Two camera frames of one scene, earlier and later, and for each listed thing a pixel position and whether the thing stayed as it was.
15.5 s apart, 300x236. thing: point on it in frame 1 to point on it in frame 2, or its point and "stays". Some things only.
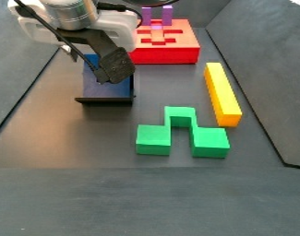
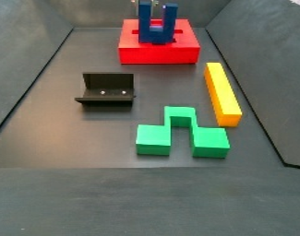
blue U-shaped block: (103, 90) to (158, 37)
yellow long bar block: (223, 97) stays
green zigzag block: (211, 141) stays
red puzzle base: (166, 44) stays
